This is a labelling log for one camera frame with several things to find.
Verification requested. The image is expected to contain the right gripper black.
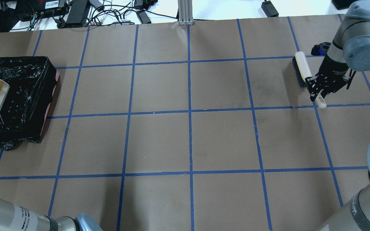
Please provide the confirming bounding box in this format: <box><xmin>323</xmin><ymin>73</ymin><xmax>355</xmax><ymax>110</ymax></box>
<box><xmin>306</xmin><ymin>56</ymin><xmax>350</xmax><ymax>102</ymax></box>

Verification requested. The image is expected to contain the beige hand brush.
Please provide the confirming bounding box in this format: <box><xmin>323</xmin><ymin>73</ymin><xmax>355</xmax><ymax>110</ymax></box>
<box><xmin>292</xmin><ymin>51</ymin><xmax>327</xmax><ymax>108</ymax></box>

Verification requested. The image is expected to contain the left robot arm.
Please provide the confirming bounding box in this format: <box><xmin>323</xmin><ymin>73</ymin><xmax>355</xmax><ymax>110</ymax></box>
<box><xmin>0</xmin><ymin>199</ymin><xmax>102</xmax><ymax>231</ymax></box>

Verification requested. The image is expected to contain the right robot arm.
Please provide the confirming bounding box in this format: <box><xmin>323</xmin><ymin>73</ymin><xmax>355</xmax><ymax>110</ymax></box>
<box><xmin>303</xmin><ymin>0</ymin><xmax>370</xmax><ymax>231</ymax></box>

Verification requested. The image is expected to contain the black lined trash bin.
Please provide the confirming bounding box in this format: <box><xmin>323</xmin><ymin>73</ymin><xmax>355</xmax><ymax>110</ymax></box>
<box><xmin>0</xmin><ymin>56</ymin><xmax>59</xmax><ymax>151</ymax></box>

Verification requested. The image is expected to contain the black smartphone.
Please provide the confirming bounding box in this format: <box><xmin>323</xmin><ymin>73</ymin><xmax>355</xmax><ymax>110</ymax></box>
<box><xmin>331</xmin><ymin>0</ymin><xmax>355</xmax><ymax>10</ymax></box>

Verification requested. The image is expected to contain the black power adapter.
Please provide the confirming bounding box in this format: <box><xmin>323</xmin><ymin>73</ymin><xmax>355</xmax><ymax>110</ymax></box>
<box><xmin>261</xmin><ymin>0</ymin><xmax>279</xmax><ymax>18</ymax></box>

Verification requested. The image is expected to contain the black power brick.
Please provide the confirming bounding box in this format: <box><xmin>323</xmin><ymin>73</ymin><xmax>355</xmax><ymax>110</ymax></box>
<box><xmin>66</xmin><ymin>0</ymin><xmax>90</xmax><ymax>28</ymax></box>

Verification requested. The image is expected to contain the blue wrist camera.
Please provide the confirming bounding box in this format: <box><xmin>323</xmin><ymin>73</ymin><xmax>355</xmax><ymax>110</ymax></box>
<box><xmin>311</xmin><ymin>42</ymin><xmax>331</xmax><ymax>56</ymax></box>

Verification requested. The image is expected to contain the aluminium frame post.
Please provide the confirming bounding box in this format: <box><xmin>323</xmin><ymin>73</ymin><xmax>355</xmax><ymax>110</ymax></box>
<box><xmin>178</xmin><ymin>0</ymin><xmax>194</xmax><ymax>25</ymax></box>

